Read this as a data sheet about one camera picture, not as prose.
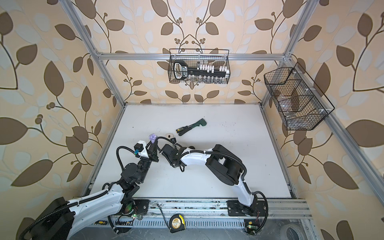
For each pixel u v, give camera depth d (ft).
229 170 1.63
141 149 2.11
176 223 2.23
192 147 3.20
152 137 2.50
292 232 2.24
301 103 2.41
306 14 2.40
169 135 3.27
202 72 2.72
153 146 2.38
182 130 3.42
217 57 2.99
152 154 2.27
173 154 2.33
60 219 1.38
